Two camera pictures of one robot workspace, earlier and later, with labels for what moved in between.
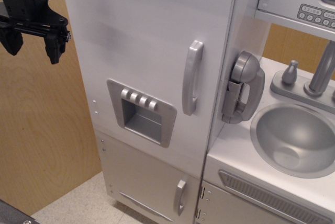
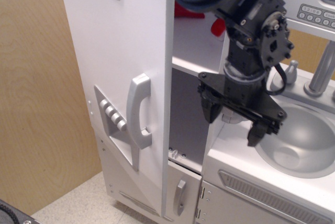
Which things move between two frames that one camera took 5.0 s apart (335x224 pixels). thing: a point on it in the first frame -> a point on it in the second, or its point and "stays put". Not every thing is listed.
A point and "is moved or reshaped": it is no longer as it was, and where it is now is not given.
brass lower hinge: (198, 213) stays put
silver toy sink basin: (295, 139) stays put
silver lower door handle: (178, 196) stays put
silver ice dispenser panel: (142, 114) -> (119, 130)
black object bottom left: (11, 214) stays put
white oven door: (220, 205) stays put
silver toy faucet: (323, 71) stays put
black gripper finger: (55, 45) -> (211, 108)
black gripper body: (47, 21) -> (253, 99)
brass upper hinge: (202, 192) stays put
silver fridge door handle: (194, 54) -> (140, 88)
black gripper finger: (12, 40) -> (256, 132)
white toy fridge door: (153, 47) is moved or reshaped
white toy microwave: (305, 1) stays put
